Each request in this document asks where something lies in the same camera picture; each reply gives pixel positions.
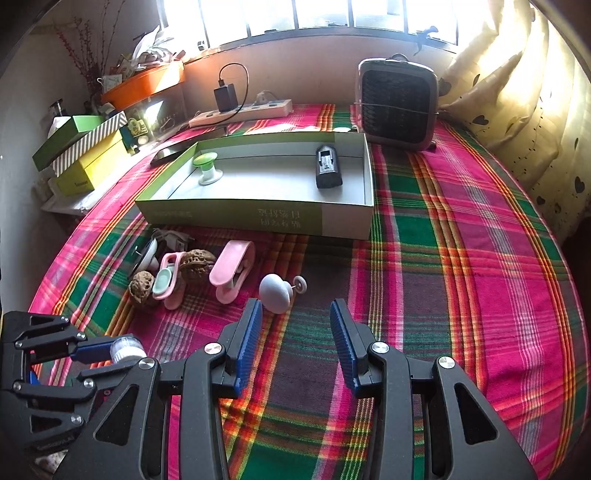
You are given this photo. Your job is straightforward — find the green box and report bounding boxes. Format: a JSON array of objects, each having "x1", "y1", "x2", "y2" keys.
[{"x1": 32, "y1": 115, "x2": 107, "y2": 171}]

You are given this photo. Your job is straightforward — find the brown walnut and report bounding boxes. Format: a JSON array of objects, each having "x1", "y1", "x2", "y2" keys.
[
  {"x1": 179, "y1": 249, "x2": 217, "y2": 280},
  {"x1": 128, "y1": 272, "x2": 155, "y2": 306}
]

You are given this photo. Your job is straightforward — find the dried branches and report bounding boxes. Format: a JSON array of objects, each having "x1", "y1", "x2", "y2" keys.
[{"x1": 55, "y1": 0, "x2": 125, "y2": 93}]

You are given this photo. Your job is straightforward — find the black window latch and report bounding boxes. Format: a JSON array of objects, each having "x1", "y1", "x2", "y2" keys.
[{"x1": 413, "y1": 25, "x2": 439, "y2": 56}]

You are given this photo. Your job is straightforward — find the striped box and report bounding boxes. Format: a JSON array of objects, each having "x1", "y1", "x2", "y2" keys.
[{"x1": 50, "y1": 111, "x2": 127, "y2": 177}]

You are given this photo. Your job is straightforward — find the black oval case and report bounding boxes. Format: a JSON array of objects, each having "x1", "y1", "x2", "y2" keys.
[{"x1": 133, "y1": 237, "x2": 160, "y2": 273}]

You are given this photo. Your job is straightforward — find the pink green small clip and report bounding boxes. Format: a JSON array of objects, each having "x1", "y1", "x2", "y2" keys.
[{"x1": 152, "y1": 252, "x2": 185, "y2": 310}]

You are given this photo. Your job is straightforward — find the orange plastic basin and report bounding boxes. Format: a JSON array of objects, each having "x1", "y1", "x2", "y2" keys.
[{"x1": 100, "y1": 60, "x2": 185, "y2": 109}]

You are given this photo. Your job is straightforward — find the plaid cloth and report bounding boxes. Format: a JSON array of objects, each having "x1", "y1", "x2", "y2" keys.
[{"x1": 28, "y1": 102, "x2": 591, "y2": 480}]

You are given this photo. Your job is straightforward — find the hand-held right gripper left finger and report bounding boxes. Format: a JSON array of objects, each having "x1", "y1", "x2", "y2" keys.
[{"x1": 55, "y1": 298, "x2": 264, "y2": 480}]

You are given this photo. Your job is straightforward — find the black smartphone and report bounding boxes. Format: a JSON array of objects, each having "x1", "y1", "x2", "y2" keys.
[{"x1": 151, "y1": 141, "x2": 199, "y2": 166}]

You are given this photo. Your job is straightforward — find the white round knob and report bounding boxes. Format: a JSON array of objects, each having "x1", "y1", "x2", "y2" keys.
[{"x1": 259, "y1": 274, "x2": 306, "y2": 315}]

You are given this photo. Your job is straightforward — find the pile of paper items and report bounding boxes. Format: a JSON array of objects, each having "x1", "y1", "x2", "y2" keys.
[{"x1": 108, "y1": 25, "x2": 188, "y2": 77}]

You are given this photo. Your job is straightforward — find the white side table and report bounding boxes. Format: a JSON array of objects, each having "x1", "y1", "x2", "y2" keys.
[{"x1": 39, "y1": 185, "x2": 107, "y2": 217}]

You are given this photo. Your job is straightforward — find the clear plastic container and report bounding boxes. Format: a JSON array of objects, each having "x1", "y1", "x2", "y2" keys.
[{"x1": 124, "y1": 90, "x2": 185, "y2": 144}]

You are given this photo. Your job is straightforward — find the window frame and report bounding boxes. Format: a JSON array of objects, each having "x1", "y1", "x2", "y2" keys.
[{"x1": 159, "y1": 0, "x2": 462, "y2": 51}]

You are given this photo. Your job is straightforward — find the black charging cable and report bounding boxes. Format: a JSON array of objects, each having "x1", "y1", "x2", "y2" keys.
[{"x1": 218, "y1": 63, "x2": 250, "y2": 121}]

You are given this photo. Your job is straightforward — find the white power strip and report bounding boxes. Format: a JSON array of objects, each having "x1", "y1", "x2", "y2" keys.
[{"x1": 188, "y1": 98, "x2": 294, "y2": 129}]

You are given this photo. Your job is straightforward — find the large pink clip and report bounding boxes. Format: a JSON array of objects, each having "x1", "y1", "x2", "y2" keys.
[{"x1": 209, "y1": 240, "x2": 256, "y2": 292}]

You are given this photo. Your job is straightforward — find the cream heart print curtain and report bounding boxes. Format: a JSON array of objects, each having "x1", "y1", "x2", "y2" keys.
[{"x1": 438, "y1": 0, "x2": 591, "y2": 241}]

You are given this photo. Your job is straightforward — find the black battery charger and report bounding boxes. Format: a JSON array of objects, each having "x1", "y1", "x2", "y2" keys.
[{"x1": 315, "y1": 144, "x2": 344, "y2": 189}]

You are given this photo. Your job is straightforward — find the green cardboard box tray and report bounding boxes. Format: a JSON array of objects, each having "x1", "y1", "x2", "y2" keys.
[{"x1": 135, "y1": 130, "x2": 376, "y2": 240}]

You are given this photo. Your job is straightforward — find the yellow box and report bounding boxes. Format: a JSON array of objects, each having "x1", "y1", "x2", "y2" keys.
[{"x1": 55, "y1": 134, "x2": 127, "y2": 195}]

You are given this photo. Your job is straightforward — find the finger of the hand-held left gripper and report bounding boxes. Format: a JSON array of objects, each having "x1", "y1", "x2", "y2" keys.
[
  {"x1": 11, "y1": 364, "x2": 112, "y2": 444},
  {"x1": 0, "y1": 311, "x2": 114, "y2": 370}
]

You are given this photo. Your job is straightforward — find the black power adapter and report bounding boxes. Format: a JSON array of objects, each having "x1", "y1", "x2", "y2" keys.
[{"x1": 213, "y1": 84, "x2": 237, "y2": 113}]

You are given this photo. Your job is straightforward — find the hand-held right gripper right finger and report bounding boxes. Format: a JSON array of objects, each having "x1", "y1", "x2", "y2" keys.
[{"x1": 329, "y1": 299, "x2": 539, "y2": 480}]

